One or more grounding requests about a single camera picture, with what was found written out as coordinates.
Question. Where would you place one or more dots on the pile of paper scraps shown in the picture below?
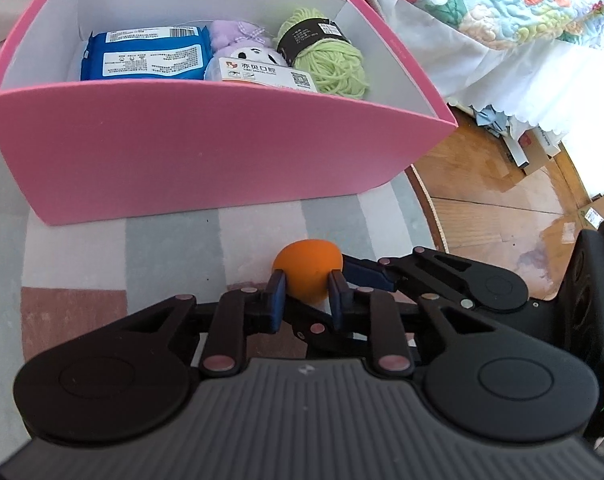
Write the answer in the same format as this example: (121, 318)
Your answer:
(492, 120)

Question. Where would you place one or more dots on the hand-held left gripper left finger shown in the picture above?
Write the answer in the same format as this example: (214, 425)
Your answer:
(277, 300)

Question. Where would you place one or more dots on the pink box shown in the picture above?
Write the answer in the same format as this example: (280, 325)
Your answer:
(181, 150)

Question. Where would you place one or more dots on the checked rug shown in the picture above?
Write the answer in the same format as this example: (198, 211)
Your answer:
(131, 260)

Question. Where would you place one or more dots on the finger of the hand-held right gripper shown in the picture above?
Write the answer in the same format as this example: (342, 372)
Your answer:
(364, 272)
(307, 325)

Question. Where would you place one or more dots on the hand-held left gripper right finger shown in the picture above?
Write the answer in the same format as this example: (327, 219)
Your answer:
(338, 300)

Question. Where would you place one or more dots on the small cardboard parcel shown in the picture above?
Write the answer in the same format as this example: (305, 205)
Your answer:
(602, 212)

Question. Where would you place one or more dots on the blue wipes packet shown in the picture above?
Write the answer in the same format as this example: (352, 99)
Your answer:
(131, 60)

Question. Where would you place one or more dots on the purple plush toy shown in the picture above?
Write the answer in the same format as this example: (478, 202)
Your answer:
(231, 40)

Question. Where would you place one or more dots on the flattened cardboard carton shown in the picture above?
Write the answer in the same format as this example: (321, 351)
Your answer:
(537, 152)

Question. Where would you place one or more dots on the orange ball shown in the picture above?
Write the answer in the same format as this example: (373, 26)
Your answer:
(307, 265)

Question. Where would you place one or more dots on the green yarn ball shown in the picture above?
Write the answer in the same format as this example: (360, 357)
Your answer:
(332, 60)

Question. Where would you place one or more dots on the small white orange carton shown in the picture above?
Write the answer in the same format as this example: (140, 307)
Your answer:
(262, 74)

